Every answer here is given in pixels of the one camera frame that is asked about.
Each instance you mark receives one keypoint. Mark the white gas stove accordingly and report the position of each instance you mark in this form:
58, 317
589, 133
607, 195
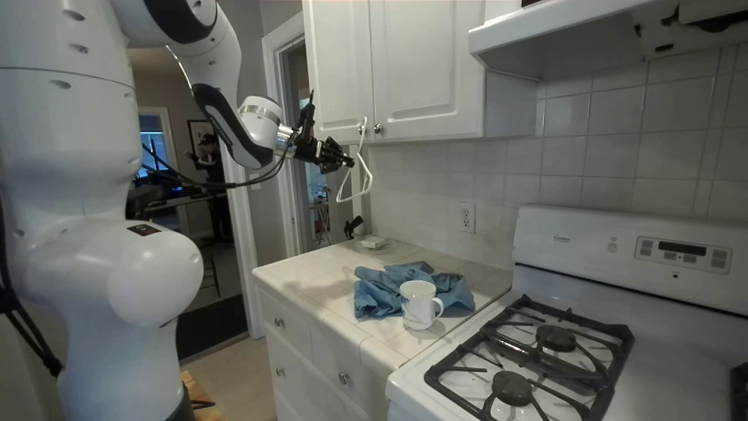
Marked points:
623, 311

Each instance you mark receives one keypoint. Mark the metal cabinet knob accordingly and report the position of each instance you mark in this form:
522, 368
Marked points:
279, 320
279, 371
342, 380

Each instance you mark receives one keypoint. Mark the white lower cabinet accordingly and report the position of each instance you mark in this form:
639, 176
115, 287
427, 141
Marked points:
312, 350

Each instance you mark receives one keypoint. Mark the white mug with blue print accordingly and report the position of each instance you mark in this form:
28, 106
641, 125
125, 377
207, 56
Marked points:
418, 304

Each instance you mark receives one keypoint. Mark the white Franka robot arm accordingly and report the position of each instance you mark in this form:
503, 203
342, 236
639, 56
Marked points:
93, 233

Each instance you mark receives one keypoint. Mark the small black object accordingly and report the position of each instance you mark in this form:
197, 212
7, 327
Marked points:
353, 224

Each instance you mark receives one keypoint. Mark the black stove grate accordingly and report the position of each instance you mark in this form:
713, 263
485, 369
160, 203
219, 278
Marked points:
546, 363

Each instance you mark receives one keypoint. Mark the white wall outlet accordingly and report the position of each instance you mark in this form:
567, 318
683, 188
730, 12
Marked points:
466, 217

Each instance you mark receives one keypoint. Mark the dark round burner cap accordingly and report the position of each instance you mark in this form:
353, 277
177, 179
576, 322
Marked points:
513, 387
557, 336

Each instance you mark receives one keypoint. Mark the blue cloth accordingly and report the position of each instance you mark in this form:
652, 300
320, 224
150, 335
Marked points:
381, 287

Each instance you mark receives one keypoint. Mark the stove control panel display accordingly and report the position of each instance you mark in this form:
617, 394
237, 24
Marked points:
683, 253

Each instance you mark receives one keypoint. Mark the framed wall picture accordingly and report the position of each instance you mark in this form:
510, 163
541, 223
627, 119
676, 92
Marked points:
201, 141

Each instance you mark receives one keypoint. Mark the white wide upper cabinet door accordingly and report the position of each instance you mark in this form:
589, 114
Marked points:
424, 62

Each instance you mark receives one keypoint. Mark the white range hood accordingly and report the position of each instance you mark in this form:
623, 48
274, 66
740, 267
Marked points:
607, 30

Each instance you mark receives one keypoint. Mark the white narrow upper cabinet door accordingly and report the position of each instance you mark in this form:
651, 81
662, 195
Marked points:
340, 62

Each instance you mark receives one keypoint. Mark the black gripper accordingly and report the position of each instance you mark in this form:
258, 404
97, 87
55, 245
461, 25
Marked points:
309, 142

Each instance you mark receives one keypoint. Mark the small white dish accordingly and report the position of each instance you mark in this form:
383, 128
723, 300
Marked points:
373, 241

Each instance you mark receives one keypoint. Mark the small upper door knob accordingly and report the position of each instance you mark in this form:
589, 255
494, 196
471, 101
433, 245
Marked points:
380, 128

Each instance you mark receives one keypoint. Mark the dark floor mat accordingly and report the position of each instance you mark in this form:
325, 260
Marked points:
210, 322

